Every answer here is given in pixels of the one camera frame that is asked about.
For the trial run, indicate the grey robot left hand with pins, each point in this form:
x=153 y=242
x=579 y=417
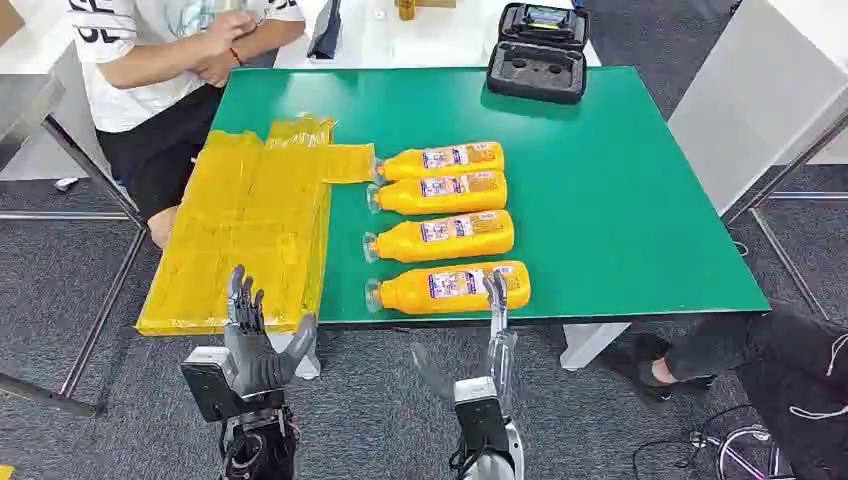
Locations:
x=255 y=361

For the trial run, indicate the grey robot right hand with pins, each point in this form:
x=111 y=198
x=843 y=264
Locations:
x=502 y=351

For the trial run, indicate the orange drink bottle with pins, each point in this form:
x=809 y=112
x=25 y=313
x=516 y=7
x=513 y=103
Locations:
x=411 y=293
x=411 y=197
x=411 y=166
x=411 y=244

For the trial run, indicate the white table leg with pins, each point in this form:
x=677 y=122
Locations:
x=590 y=344
x=305 y=361

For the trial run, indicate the yellow plastic sheet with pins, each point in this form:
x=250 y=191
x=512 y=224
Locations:
x=232 y=225

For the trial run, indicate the green table mat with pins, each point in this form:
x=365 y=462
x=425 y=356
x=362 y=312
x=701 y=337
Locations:
x=596 y=199

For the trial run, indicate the chrome chair base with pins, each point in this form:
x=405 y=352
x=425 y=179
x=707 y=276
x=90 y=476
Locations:
x=735 y=447

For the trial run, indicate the small white floor object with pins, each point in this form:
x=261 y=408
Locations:
x=66 y=184

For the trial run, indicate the person in black clothes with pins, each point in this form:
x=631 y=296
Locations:
x=782 y=358

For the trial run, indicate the open black foam case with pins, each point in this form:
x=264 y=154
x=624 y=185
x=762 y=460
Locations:
x=536 y=73

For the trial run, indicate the person in white shirt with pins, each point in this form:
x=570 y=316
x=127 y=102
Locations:
x=146 y=99

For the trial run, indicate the white table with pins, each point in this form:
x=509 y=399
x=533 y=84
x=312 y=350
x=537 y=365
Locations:
x=424 y=40

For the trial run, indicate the dark flat device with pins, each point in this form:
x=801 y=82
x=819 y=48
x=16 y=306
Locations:
x=324 y=30

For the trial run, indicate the cardboard box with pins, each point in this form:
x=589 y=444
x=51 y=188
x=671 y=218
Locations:
x=437 y=2

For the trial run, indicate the small amber jar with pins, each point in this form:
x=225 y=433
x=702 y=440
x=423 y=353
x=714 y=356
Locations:
x=406 y=9

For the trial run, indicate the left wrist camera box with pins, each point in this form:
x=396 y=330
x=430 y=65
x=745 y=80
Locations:
x=208 y=387

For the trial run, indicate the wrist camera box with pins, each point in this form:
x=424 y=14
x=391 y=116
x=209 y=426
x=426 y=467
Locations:
x=208 y=387
x=478 y=414

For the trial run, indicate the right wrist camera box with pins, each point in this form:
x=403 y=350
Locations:
x=478 y=414

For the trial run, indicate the grey metal frame table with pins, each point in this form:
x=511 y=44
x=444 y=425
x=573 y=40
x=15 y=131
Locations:
x=60 y=215

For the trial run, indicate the pale table with metal frame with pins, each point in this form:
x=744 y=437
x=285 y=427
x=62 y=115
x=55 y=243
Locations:
x=762 y=79

